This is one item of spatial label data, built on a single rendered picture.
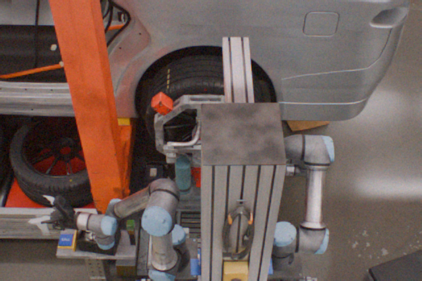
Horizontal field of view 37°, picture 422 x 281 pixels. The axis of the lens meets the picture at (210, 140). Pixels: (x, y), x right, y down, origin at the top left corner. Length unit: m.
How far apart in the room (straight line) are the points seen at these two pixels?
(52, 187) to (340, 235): 1.82
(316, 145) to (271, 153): 0.97
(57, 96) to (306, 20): 1.45
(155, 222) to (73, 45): 0.79
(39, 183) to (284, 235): 1.57
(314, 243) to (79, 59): 1.30
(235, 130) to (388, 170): 2.73
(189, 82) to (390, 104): 2.11
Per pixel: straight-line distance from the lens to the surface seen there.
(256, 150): 1.88
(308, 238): 2.90
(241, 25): 3.18
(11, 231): 4.02
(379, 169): 4.55
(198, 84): 3.27
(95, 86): 2.79
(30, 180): 3.83
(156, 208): 2.44
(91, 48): 2.63
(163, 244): 2.61
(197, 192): 3.98
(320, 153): 2.83
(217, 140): 1.90
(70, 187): 3.76
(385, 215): 4.33
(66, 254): 3.57
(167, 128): 3.62
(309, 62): 3.38
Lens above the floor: 3.48
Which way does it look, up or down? 50 degrees down
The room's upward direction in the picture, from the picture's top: 1 degrees clockwise
